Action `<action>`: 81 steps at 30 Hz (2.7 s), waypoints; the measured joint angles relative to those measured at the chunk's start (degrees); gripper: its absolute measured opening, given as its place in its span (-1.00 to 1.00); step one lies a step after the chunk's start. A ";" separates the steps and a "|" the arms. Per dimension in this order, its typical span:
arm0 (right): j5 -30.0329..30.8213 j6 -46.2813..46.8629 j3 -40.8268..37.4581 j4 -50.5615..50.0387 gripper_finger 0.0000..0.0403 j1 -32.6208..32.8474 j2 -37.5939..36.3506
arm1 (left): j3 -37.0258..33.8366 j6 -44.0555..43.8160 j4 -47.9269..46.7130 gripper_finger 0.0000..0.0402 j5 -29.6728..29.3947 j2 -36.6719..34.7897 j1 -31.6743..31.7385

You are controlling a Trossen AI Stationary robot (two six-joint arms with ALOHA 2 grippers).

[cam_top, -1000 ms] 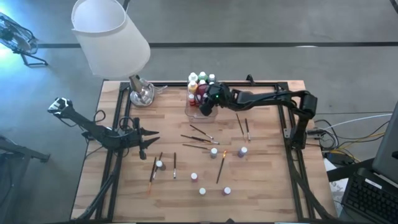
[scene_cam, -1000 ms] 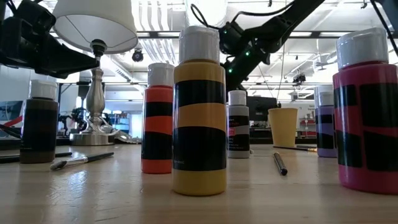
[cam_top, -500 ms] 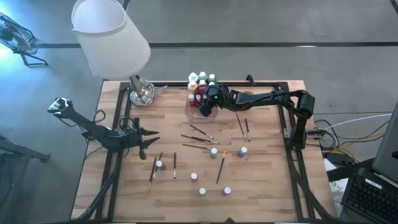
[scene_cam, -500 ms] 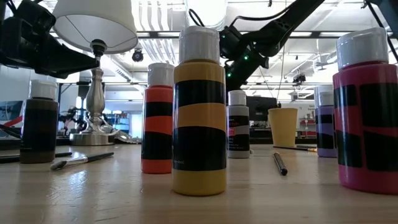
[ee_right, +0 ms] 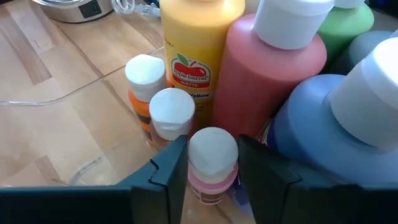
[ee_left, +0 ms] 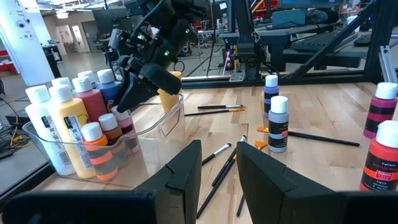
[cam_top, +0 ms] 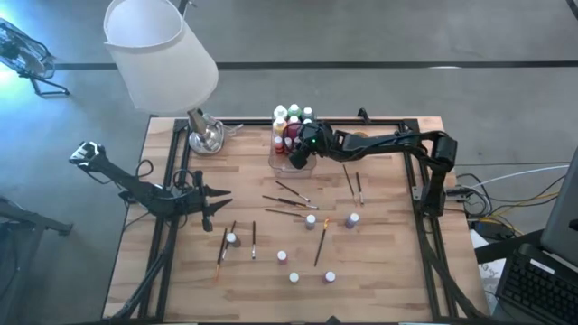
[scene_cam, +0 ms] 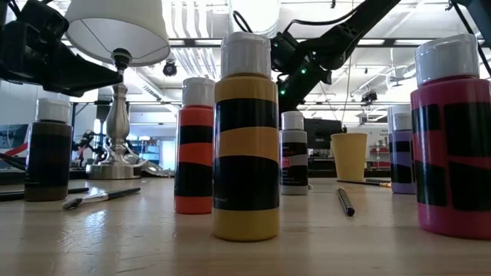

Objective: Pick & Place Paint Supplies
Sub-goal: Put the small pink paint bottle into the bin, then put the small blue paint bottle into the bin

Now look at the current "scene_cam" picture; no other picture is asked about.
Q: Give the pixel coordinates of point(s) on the red background shelf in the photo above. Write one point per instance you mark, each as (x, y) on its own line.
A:
(379, 165)

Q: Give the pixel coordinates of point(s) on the blue background shelf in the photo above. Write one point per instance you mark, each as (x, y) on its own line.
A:
(147, 151)

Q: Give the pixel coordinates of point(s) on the black background robot arm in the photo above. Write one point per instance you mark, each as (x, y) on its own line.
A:
(92, 147)

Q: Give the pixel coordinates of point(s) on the thin black paintbrush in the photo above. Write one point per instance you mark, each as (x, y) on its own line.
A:
(78, 189)

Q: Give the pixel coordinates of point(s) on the white ceiling duct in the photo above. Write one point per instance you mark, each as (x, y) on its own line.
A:
(255, 15)

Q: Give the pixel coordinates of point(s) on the coral red paint bottle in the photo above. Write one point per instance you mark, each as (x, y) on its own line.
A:
(193, 153)

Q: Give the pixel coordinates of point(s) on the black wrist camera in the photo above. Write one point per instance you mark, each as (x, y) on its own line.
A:
(44, 19)
(284, 51)

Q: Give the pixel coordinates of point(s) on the black paintbrush silver ferrule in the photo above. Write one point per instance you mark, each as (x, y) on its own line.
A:
(96, 198)

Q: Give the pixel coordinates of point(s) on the yellow paper cup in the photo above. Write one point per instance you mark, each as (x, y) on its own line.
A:
(349, 157)

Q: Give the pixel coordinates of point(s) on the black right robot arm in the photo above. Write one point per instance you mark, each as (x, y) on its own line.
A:
(353, 27)

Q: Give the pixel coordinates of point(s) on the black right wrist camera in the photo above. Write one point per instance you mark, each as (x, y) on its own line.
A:
(284, 51)

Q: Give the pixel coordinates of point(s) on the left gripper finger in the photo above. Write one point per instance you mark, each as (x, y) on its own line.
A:
(88, 89)
(88, 71)

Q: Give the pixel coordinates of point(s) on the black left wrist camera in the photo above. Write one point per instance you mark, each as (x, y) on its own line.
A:
(44, 19)

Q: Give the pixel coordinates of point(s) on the black paintbrush orange bristles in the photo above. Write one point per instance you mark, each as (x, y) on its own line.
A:
(346, 203)

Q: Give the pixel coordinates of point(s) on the small purple paint bottle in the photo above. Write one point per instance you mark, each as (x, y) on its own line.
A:
(401, 153)

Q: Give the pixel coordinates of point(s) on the background display screen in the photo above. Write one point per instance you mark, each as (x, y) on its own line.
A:
(13, 134)

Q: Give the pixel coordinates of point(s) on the small grey paint bottle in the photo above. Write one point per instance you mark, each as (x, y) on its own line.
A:
(294, 161)

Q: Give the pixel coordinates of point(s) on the white round column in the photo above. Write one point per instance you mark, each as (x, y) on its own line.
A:
(397, 109)

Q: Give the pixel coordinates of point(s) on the dark brown paint bottle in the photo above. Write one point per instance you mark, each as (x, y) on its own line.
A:
(48, 153)

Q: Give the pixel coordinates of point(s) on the magenta paint bottle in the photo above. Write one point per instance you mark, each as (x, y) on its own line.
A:
(452, 153)

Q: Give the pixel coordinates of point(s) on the black paintbrush gold ferrule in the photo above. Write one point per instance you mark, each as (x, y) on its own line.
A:
(384, 185)

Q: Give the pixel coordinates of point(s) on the small yellow paint bottle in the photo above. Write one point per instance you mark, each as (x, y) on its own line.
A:
(245, 184)

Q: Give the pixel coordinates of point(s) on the black background monitor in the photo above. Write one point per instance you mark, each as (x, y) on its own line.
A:
(322, 132)

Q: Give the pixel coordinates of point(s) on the white shade silver table lamp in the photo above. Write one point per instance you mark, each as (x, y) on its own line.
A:
(117, 122)

